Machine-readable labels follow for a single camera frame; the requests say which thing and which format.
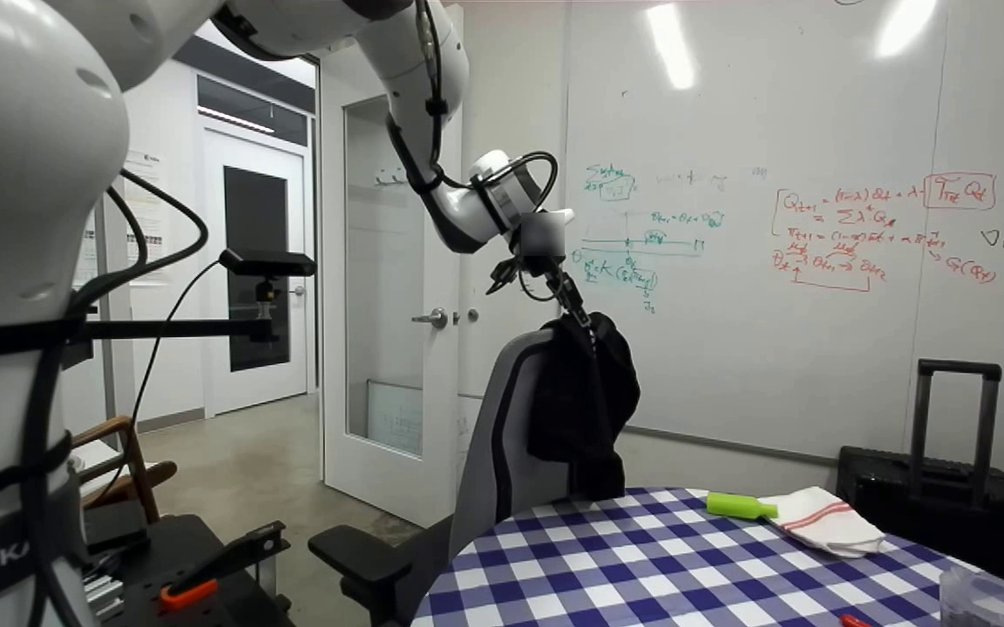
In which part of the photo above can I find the black camera on stand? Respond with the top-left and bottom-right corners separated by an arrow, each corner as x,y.
215,248 -> 319,341

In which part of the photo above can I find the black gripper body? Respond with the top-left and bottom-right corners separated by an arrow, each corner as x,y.
505,233 -> 573,284

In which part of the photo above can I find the black suitcase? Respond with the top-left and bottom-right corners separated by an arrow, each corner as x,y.
832,355 -> 1004,585

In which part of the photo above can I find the clear glass cup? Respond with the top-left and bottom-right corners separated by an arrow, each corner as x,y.
937,565 -> 1004,627

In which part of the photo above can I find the white glass-panel door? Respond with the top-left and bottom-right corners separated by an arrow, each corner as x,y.
319,79 -> 468,528

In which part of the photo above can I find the orange handled clamp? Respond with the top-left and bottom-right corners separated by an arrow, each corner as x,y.
154,519 -> 294,617

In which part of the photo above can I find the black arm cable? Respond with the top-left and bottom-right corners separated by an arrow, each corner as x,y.
412,0 -> 561,217

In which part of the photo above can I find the wall whiteboard with writing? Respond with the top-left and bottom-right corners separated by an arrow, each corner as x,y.
557,0 -> 1004,490

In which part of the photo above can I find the black base cable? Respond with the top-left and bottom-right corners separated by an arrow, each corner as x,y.
62,166 -> 211,318

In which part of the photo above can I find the white red-striped towel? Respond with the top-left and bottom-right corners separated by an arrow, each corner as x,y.
771,485 -> 890,565

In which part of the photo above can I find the black clothing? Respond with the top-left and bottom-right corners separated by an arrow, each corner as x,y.
524,310 -> 640,500

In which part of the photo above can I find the gray office chair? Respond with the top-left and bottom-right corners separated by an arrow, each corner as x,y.
305,328 -> 635,627

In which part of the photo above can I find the wooden chair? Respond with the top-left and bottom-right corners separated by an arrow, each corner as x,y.
62,414 -> 182,524

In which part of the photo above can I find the green plastic object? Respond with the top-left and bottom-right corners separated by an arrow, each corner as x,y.
703,490 -> 779,524

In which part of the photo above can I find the blue white checkered tablecloth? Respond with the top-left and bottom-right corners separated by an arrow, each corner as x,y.
406,485 -> 1004,627

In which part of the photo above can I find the silver door handle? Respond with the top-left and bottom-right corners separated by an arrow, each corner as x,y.
406,305 -> 454,335

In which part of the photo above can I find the black robot cart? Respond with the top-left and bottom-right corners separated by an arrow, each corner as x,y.
81,512 -> 295,627

